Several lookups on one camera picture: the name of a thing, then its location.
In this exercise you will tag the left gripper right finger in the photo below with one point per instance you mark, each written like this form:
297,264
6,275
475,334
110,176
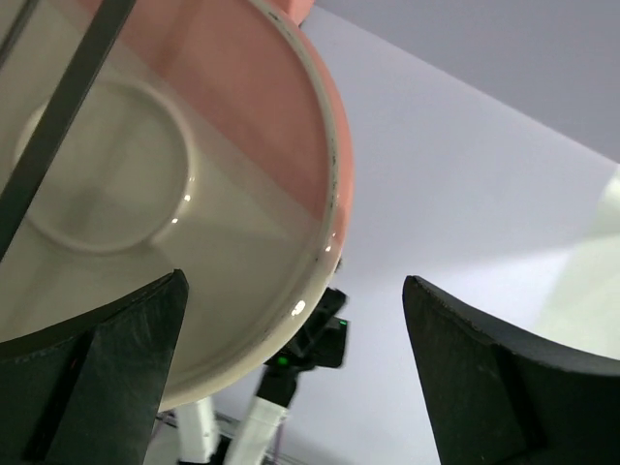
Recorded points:
499,394

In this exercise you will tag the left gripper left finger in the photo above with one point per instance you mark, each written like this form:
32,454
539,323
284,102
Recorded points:
88,390

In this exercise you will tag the pink cream floral plate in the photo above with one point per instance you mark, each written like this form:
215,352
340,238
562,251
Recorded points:
214,141

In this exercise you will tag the pink plastic cup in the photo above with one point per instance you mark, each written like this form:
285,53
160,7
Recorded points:
298,10

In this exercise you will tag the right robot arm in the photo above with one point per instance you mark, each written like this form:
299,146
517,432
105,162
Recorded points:
319,343

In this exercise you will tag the wire dish rack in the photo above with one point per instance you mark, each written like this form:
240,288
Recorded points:
59,114

